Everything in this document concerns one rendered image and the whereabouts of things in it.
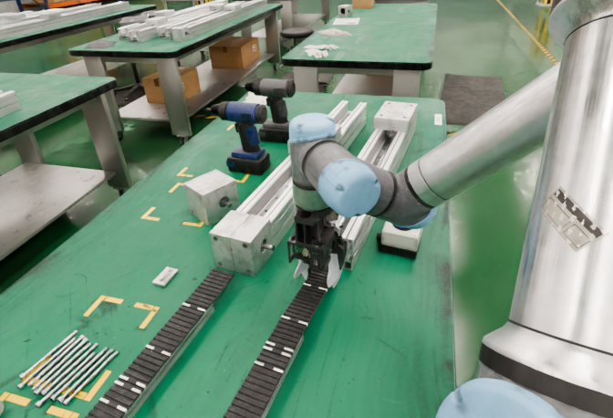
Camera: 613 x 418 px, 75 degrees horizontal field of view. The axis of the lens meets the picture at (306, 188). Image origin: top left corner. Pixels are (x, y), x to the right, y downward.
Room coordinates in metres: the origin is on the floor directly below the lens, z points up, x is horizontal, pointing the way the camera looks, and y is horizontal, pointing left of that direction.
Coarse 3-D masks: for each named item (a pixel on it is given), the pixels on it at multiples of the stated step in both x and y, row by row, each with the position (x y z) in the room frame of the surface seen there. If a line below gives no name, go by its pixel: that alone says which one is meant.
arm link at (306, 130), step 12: (300, 120) 0.59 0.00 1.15; (312, 120) 0.59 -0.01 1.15; (324, 120) 0.59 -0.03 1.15; (300, 132) 0.57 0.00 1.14; (312, 132) 0.56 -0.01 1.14; (324, 132) 0.56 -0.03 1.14; (336, 132) 0.59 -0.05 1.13; (300, 144) 0.57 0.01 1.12; (312, 144) 0.55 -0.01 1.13; (300, 156) 0.55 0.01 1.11; (300, 168) 0.55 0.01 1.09; (300, 180) 0.57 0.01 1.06
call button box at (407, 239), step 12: (384, 228) 0.71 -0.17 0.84; (396, 228) 0.71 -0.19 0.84; (408, 228) 0.71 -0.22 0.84; (384, 240) 0.70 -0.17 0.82; (396, 240) 0.69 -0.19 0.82; (408, 240) 0.68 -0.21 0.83; (420, 240) 0.72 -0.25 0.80; (384, 252) 0.70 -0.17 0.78; (396, 252) 0.69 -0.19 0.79; (408, 252) 0.68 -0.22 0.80
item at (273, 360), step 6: (264, 354) 0.43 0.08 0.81; (270, 354) 0.42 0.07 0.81; (258, 360) 0.42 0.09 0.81; (264, 360) 0.41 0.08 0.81; (270, 360) 0.41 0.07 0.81; (276, 360) 0.42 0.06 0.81; (282, 360) 0.41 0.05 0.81; (288, 360) 0.41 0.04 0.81; (276, 366) 0.40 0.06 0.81; (282, 366) 0.40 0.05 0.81
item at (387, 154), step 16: (368, 144) 1.09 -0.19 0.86; (384, 144) 1.15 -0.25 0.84; (400, 144) 1.09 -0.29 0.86; (368, 160) 1.03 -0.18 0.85; (384, 160) 0.99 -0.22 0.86; (400, 160) 1.12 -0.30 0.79; (336, 224) 0.76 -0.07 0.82; (352, 224) 0.70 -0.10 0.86; (368, 224) 0.76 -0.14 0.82; (352, 240) 0.65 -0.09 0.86; (352, 256) 0.66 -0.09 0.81
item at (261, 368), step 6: (252, 366) 0.40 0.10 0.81; (258, 366) 0.41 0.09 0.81; (264, 366) 0.40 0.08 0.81; (270, 366) 0.40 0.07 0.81; (258, 372) 0.39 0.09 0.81; (264, 372) 0.39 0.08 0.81; (270, 372) 0.39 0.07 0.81; (276, 372) 0.39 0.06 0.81; (282, 372) 0.39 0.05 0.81; (276, 378) 0.38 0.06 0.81
